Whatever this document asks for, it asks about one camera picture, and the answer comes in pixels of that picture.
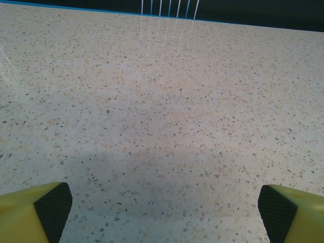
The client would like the blue circuit print wide panel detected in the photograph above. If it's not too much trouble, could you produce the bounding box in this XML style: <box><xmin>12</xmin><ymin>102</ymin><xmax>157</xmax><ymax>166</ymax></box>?
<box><xmin>0</xmin><ymin>0</ymin><xmax>324</xmax><ymax>32</ymax></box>

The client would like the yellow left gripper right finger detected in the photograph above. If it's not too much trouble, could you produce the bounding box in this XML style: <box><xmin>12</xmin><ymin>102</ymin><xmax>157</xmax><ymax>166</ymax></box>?
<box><xmin>257</xmin><ymin>184</ymin><xmax>324</xmax><ymax>243</ymax></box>

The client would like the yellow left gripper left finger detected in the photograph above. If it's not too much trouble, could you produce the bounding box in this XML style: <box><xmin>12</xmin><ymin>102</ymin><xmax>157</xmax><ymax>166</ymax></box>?
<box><xmin>0</xmin><ymin>181</ymin><xmax>73</xmax><ymax>243</ymax></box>

